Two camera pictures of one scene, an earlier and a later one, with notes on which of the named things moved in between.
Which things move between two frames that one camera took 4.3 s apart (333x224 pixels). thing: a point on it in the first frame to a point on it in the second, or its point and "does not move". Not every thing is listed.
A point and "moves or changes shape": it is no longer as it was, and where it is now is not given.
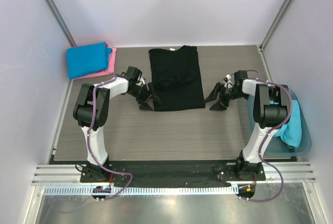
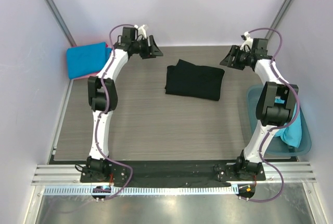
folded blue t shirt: x=87 y=59 does not move
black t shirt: x=176 y=76 moves or changes shape
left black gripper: x=148 y=94 to x=156 y=51
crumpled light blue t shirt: x=291 y=133 does not move
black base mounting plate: x=173 y=173 does not move
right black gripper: x=221 y=96 to x=236 y=58
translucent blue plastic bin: x=276 y=147 does not move
